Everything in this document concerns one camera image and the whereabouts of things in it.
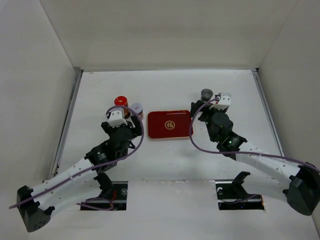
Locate red lacquer tray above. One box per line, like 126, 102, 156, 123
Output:
147, 110, 193, 140

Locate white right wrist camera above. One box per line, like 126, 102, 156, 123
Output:
210, 92, 231, 111

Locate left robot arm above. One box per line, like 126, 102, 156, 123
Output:
16, 116, 144, 233

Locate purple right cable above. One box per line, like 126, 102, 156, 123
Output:
188, 97, 320, 173

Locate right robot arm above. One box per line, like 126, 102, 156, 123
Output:
190, 99, 320, 216

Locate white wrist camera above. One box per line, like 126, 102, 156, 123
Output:
210, 92, 231, 111
108, 107, 128, 128

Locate purple cable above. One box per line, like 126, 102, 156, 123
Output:
188, 97, 320, 173
8, 104, 146, 210

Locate black-top salt grinder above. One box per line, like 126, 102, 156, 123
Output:
200, 88, 214, 102

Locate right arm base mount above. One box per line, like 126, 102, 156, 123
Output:
215, 171, 265, 211

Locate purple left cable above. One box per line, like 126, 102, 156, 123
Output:
8, 104, 146, 210

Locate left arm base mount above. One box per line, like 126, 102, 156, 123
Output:
79, 181, 129, 211

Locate grey-lid condiment jar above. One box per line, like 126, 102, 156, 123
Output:
130, 102, 144, 120

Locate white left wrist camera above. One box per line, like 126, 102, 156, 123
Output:
108, 107, 128, 128

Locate tall red-lid sauce jar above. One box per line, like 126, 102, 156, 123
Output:
114, 95, 131, 119

